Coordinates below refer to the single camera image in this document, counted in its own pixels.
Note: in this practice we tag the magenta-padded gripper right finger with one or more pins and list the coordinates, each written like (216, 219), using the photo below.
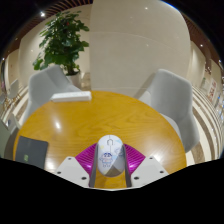
(143, 168)

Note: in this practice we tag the light grey shell chair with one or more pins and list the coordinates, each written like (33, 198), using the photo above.
(175, 100)
(41, 88)

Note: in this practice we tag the black mouse pad green lines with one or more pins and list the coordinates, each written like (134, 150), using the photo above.
(31, 151)

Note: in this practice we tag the small white chair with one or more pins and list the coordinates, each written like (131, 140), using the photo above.
(13, 88)

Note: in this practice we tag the green leafy potted plant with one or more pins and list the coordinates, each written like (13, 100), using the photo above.
(61, 40)

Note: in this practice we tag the white power strip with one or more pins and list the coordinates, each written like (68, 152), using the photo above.
(71, 96)

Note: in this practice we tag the white printed computer mouse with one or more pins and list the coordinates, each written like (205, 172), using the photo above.
(110, 155)

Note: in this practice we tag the red and white poster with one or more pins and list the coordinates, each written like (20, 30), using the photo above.
(212, 90)

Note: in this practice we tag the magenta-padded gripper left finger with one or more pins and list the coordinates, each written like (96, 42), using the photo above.
(78, 166)

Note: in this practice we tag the white plant pot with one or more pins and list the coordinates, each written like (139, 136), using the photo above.
(74, 79)

